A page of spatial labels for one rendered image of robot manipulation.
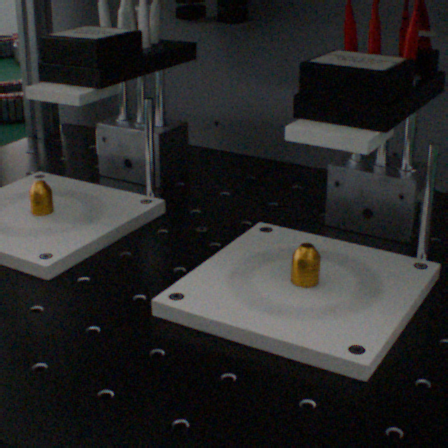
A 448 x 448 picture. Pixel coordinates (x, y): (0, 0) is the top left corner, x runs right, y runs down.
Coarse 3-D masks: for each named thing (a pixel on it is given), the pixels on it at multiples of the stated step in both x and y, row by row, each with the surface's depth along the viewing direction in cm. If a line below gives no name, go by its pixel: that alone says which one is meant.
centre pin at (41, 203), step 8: (40, 184) 61; (32, 192) 61; (40, 192) 61; (48, 192) 61; (32, 200) 61; (40, 200) 61; (48, 200) 61; (32, 208) 61; (40, 208) 61; (48, 208) 61
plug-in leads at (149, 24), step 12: (132, 0) 69; (144, 0) 65; (156, 0) 67; (108, 12) 67; (120, 12) 66; (132, 12) 69; (144, 12) 65; (156, 12) 67; (108, 24) 68; (120, 24) 66; (132, 24) 69; (144, 24) 65; (156, 24) 68; (144, 36) 66; (156, 36) 68; (144, 48) 66
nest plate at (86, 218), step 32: (0, 192) 66; (64, 192) 66; (96, 192) 66; (128, 192) 66; (0, 224) 60; (32, 224) 60; (64, 224) 60; (96, 224) 60; (128, 224) 61; (0, 256) 55; (32, 256) 54; (64, 256) 54
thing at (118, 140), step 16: (112, 128) 71; (128, 128) 70; (144, 128) 70; (160, 128) 70; (176, 128) 71; (112, 144) 72; (128, 144) 71; (144, 144) 70; (160, 144) 69; (176, 144) 71; (112, 160) 72; (128, 160) 71; (144, 160) 70; (160, 160) 69; (176, 160) 72; (112, 176) 73; (128, 176) 72; (144, 176) 71; (160, 176) 70; (176, 176) 72
